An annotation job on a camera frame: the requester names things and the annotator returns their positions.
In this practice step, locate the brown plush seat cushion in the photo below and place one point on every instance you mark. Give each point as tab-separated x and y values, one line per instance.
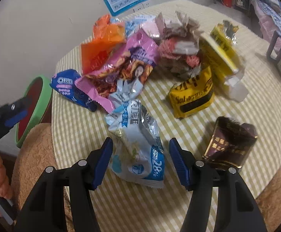
35	155

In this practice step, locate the bed with patterned quilt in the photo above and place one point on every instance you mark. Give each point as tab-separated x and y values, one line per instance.
268	13

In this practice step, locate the brown paper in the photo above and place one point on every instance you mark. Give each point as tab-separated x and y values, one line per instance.
178	45

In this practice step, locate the white wall socket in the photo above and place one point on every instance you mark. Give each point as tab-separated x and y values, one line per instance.
141	6

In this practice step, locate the yellow box wrapper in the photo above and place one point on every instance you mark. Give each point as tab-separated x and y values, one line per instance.
228	66

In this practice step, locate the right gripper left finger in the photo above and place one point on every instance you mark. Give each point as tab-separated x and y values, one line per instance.
44	208

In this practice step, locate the green red trash bin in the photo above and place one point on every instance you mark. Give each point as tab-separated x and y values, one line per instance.
39	110

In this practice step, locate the yellow snack bag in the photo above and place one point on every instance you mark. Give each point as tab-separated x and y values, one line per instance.
193	95

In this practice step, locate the pink snack wrapper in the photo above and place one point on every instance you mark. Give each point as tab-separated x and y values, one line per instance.
124	74

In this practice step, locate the blue Oreo wrapper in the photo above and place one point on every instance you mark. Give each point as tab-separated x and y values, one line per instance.
64	83

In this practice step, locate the dark brown snack packet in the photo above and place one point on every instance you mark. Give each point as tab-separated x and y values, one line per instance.
231	143

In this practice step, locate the orange snack bag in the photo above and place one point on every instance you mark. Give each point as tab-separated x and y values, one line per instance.
106	36

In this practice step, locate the white blue milk pouch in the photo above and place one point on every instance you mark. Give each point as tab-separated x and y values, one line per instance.
139	154

